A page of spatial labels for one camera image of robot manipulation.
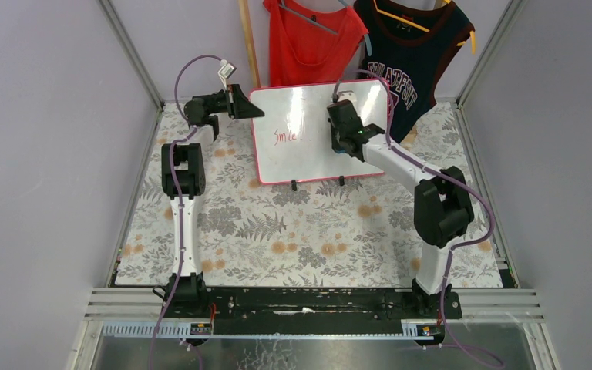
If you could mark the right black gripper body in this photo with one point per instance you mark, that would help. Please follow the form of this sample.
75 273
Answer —
339 129

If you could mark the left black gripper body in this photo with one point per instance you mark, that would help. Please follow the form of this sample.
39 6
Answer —
232 103

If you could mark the pink framed whiteboard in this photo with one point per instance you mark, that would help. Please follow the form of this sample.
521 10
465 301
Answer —
293 140

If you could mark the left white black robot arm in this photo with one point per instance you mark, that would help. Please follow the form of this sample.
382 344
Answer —
183 180

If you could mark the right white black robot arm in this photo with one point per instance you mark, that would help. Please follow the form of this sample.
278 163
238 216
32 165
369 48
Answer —
442 207

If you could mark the red tank top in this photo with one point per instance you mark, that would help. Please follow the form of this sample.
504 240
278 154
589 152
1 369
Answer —
301 53

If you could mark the floral table mat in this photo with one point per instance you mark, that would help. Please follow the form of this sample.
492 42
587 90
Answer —
321 234

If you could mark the wooden pole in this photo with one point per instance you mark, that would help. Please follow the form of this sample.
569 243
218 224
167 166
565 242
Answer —
246 24

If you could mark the navy basketball jersey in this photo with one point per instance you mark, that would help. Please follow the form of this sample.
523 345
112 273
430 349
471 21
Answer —
412 48

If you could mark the blue grey clothes hanger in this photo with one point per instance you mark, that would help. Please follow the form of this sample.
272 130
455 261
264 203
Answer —
312 19

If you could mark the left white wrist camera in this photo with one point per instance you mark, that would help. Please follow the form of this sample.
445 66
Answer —
225 71

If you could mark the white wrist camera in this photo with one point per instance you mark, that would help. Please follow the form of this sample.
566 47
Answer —
225 71
345 95

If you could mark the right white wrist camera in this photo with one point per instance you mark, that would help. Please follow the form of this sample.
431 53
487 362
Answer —
345 95

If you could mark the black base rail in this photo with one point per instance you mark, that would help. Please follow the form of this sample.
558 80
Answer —
311 311

